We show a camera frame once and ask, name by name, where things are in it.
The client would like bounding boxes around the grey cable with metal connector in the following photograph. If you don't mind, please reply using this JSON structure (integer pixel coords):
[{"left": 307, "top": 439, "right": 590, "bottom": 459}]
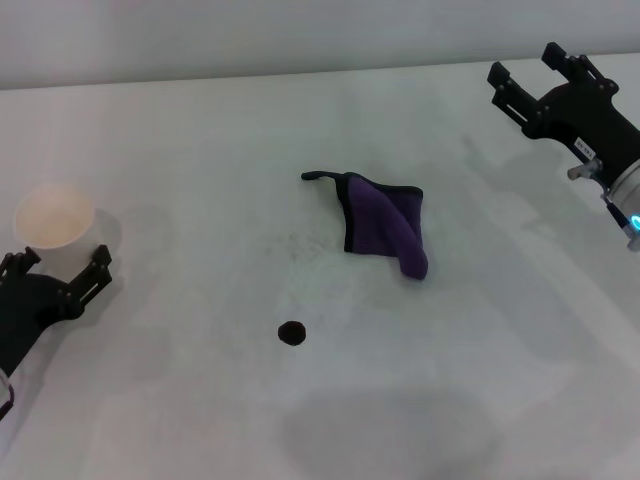
[{"left": 601, "top": 193, "right": 632, "bottom": 236}]

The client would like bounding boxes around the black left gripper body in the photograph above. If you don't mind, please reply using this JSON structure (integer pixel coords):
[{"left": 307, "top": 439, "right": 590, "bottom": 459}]
[{"left": 0, "top": 272, "right": 85, "bottom": 384}]

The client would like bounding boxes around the white paper cup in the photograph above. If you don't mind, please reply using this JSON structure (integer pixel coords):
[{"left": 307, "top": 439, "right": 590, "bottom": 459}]
[{"left": 13, "top": 181, "right": 109, "bottom": 284}]

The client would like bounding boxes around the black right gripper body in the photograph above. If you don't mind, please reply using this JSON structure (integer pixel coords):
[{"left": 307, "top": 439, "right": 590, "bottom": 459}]
[{"left": 522, "top": 82, "right": 640, "bottom": 185}]

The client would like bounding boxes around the purple rag with black trim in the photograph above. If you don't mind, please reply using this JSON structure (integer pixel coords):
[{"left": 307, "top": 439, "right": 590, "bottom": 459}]
[{"left": 300, "top": 170, "right": 430, "bottom": 281}]

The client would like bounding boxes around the black water stain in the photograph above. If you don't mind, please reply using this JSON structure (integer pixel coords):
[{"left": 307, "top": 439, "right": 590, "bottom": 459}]
[{"left": 277, "top": 320, "right": 307, "bottom": 346}]

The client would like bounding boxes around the clear cable plug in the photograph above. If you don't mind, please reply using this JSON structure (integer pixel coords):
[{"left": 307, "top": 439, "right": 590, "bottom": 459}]
[{"left": 566, "top": 159, "right": 603, "bottom": 182}]

